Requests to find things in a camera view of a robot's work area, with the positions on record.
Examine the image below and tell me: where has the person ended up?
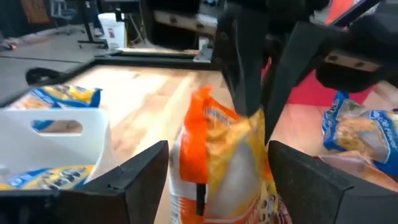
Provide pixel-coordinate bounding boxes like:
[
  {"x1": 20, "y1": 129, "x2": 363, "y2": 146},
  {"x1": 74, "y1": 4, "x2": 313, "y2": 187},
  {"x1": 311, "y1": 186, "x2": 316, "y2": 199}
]
[{"x1": 83, "y1": 0, "x2": 105, "y2": 37}]

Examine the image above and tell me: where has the white plastic bin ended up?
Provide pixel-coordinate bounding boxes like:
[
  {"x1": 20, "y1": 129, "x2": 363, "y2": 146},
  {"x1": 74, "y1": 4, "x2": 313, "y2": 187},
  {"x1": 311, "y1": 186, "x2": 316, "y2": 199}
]
[{"x1": 0, "y1": 107, "x2": 119, "y2": 190}]

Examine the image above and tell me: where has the white trash can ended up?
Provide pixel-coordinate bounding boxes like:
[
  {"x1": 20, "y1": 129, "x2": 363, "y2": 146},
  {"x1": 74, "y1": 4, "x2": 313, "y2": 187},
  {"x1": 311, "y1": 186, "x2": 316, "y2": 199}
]
[{"x1": 98, "y1": 12, "x2": 127, "y2": 49}]

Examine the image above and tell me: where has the blue Maruchan ramen pack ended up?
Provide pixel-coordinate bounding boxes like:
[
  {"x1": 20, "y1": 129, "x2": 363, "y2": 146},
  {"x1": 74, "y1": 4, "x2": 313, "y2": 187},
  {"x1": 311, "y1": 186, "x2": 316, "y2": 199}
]
[
  {"x1": 322, "y1": 90, "x2": 398, "y2": 177},
  {"x1": 4, "y1": 84, "x2": 103, "y2": 136},
  {"x1": 0, "y1": 164, "x2": 96, "y2": 191}
]

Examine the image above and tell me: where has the red plastic bin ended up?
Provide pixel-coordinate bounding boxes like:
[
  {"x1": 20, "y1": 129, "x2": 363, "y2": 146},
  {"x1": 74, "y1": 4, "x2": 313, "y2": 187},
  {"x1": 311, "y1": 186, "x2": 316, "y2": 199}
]
[{"x1": 261, "y1": 57, "x2": 377, "y2": 106}]

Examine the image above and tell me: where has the orange Maruchan ramen pack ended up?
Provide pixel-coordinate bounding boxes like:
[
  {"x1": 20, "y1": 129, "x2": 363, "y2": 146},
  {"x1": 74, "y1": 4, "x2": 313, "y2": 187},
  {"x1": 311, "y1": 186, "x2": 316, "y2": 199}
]
[{"x1": 169, "y1": 85, "x2": 293, "y2": 224}]

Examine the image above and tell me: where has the black frame bracket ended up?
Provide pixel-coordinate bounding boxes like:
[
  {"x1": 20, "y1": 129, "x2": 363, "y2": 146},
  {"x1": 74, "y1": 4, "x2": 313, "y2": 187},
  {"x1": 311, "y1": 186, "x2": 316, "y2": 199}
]
[{"x1": 25, "y1": 67, "x2": 65, "y2": 86}]

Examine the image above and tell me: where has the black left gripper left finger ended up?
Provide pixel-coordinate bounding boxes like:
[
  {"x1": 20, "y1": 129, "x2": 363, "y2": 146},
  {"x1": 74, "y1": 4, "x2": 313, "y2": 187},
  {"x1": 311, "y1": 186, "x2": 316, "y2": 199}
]
[{"x1": 0, "y1": 139, "x2": 170, "y2": 224}]

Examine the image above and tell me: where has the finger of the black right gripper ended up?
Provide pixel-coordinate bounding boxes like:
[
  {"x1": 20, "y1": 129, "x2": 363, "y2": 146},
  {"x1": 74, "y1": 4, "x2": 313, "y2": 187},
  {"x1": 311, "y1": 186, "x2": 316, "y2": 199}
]
[
  {"x1": 214, "y1": 2, "x2": 270, "y2": 118},
  {"x1": 264, "y1": 23, "x2": 330, "y2": 144}
]

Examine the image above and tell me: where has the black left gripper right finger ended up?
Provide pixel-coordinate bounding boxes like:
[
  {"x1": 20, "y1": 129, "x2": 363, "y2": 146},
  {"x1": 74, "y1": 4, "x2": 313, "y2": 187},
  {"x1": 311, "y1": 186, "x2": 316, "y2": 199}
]
[{"x1": 267, "y1": 140, "x2": 398, "y2": 224}]

